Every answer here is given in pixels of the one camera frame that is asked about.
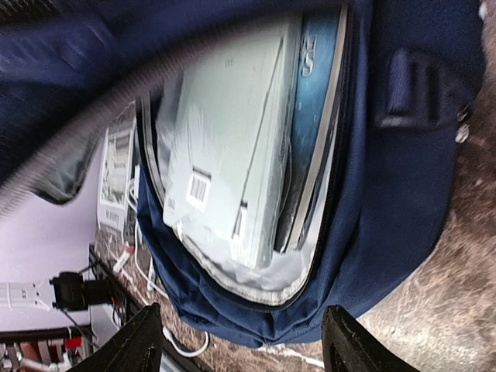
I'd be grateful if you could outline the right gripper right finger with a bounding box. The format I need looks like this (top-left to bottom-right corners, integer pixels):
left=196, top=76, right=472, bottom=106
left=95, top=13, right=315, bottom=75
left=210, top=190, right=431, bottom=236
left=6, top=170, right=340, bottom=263
left=322, top=305, right=416, bottom=372

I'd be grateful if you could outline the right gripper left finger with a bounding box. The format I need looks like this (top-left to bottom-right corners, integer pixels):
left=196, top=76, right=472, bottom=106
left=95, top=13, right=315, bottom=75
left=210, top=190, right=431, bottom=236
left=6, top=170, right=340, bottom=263
left=68, top=303, right=163, bottom=372

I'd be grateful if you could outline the grey hardcover book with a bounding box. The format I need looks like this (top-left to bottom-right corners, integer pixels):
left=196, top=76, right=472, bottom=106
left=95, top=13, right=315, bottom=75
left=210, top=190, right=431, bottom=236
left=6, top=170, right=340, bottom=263
left=156, top=16, right=301, bottom=270

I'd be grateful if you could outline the navy blue student backpack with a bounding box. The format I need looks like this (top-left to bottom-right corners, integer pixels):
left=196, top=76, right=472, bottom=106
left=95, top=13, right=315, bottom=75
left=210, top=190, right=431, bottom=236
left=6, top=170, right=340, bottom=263
left=1, top=1, right=485, bottom=348

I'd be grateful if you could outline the Wuthering Heights dark book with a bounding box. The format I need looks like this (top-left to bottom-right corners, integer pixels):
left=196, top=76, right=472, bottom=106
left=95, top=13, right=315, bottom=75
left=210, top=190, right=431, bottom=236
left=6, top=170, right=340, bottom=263
left=274, top=7, right=348, bottom=254

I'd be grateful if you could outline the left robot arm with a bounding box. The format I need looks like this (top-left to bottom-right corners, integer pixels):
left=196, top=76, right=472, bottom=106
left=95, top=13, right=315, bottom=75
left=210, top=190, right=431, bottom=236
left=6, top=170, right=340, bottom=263
left=1, top=272, right=113, bottom=312

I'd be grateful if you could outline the red capped white marker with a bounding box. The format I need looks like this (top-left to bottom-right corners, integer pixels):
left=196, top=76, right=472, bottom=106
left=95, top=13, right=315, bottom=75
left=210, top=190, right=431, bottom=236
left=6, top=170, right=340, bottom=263
left=112, top=251, right=131, bottom=273

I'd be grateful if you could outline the grey ianra booklet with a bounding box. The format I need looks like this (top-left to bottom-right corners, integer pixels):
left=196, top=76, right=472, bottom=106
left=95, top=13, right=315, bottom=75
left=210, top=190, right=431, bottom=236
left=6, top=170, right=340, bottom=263
left=97, top=112, right=136, bottom=235

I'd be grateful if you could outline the white charger with cable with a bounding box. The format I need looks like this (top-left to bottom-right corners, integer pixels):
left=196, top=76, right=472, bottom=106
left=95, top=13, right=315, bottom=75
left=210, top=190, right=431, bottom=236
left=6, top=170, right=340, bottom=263
left=126, top=165, right=210, bottom=359

